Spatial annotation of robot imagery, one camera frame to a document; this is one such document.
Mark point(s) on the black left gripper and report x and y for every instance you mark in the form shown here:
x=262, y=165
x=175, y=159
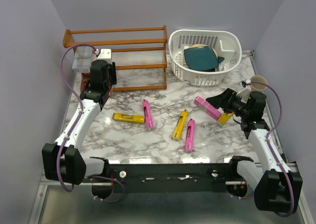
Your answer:
x=112, y=70

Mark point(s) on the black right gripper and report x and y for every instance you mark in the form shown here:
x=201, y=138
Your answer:
x=218, y=101

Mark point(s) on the red 3D toothpaste box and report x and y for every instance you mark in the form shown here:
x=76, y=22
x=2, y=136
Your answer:
x=85, y=77
x=111, y=91

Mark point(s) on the large pink toothpaste box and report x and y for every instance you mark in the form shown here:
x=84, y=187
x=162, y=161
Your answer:
x=207, y=108

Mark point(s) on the silver toothpaste box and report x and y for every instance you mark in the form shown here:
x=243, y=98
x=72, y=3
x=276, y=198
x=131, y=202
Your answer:
x=78, y=58
x=87, y=57

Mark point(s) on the yellow toothpaste box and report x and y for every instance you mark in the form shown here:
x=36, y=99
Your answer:
x=137, y=119
x=180, y=125
x=224, y=118

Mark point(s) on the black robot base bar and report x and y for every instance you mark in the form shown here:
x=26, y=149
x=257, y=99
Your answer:
x=168, y=178

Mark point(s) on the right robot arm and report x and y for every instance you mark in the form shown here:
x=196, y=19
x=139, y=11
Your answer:
x=276, y=187

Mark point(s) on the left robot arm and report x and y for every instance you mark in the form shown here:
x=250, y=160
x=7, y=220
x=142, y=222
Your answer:
x=62, y=159

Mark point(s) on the orange wooden three-tier shelf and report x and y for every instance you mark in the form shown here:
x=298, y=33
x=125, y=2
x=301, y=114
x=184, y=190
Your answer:
x=131, y=54

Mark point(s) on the beige ceramic mug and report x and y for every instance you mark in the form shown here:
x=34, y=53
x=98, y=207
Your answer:
x=258, y=83

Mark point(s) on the teal square plate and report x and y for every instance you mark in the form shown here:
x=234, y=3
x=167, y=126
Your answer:
x=200, y=59

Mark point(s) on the white plastic basket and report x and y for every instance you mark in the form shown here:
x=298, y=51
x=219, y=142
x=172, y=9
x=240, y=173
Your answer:
x=225, y=43

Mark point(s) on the beige round plate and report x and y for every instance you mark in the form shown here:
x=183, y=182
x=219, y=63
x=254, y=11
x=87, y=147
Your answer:
x=203, y=45

